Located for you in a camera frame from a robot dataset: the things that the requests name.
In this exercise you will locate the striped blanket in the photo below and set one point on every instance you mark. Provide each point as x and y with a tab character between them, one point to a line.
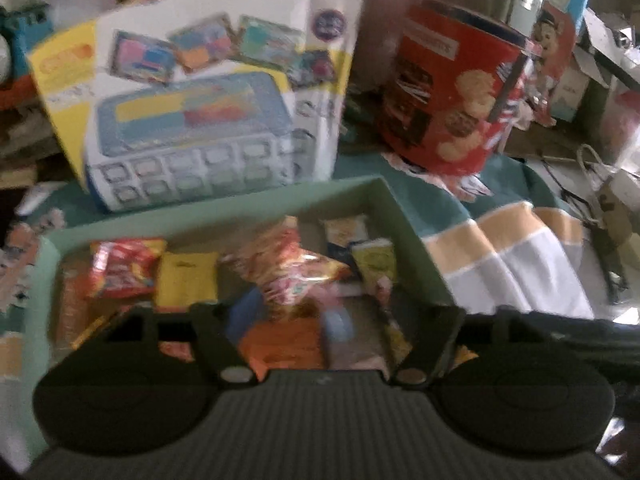
510	260

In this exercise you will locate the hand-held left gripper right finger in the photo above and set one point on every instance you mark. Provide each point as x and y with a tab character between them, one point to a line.
339	327

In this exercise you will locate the white and blue snack packet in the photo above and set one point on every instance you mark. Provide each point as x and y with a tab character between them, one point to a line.
345	232

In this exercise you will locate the cartoon printed toy box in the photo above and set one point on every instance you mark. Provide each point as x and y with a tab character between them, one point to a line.
560	35

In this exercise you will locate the plain orange snack packet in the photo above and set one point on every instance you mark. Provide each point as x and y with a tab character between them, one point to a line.
287	345

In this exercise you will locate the slim orange snack bar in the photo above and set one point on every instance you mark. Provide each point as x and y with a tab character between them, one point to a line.
72	310

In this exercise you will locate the green floral snack packet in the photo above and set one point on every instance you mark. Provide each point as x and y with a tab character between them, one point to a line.
375	265

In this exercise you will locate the white yellow toy tablet box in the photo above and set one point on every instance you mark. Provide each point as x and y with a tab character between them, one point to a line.
200	110

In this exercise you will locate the mint green cardboard box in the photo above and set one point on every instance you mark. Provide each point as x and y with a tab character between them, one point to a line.
395	240

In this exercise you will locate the red shiny snack packet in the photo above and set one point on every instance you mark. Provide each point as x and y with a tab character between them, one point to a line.
127	267

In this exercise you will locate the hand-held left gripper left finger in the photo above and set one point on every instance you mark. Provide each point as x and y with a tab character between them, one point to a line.
246	312

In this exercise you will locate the white paper bag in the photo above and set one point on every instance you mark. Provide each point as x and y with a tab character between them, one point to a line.
615	195

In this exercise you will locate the red cookie tin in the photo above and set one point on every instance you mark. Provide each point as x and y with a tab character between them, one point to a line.
450	90

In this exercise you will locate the orange patterned snack bag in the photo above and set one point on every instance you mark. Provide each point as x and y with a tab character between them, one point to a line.
285	270

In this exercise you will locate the yellow snack packet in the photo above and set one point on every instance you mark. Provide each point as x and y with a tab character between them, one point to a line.
186	280

